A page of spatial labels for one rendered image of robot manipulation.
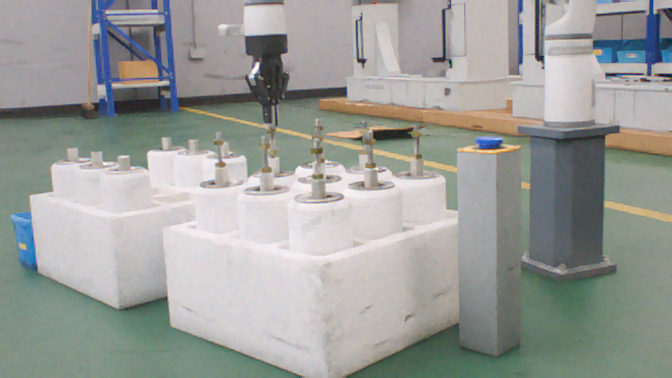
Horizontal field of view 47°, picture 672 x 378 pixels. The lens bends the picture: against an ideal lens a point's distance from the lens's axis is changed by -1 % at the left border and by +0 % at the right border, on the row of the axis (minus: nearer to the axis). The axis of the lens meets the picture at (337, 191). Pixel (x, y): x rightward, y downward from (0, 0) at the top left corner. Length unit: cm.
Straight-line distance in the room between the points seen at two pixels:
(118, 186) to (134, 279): 18
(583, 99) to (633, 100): 198
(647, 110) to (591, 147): 193
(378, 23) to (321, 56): 226
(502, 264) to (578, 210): 44
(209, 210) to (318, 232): 25
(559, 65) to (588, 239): 35
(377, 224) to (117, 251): 54
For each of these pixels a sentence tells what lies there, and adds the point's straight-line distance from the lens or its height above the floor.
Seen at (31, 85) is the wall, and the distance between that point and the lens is 752.
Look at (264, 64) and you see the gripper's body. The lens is 135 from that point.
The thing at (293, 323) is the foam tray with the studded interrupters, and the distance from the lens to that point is 114.
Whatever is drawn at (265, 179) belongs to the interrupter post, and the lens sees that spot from 122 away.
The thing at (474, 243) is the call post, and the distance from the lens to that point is 118.
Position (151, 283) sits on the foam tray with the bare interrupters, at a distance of 155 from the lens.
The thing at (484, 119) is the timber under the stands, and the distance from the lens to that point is 430.
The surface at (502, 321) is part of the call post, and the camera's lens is 121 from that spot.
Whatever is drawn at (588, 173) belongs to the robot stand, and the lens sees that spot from 159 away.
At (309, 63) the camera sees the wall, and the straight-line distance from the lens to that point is 809.
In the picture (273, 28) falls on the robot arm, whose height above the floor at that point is 51.
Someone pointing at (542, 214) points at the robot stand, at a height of 12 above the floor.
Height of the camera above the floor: 47
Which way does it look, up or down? 10 degrees down
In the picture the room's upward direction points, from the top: 2 degrees counter-clockwise
